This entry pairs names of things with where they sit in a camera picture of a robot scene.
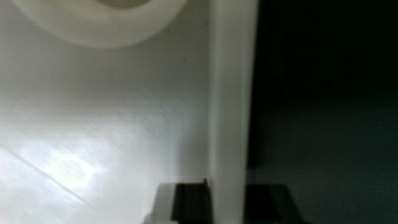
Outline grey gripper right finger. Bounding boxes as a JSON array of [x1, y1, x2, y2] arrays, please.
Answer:
[[243, 184, 309, 224]]

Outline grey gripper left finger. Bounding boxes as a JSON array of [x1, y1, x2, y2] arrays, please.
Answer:
[[142, 180, 213, 224]]

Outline white square tabletop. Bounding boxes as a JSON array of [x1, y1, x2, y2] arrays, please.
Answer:
[[0, 0, 259, 224]]

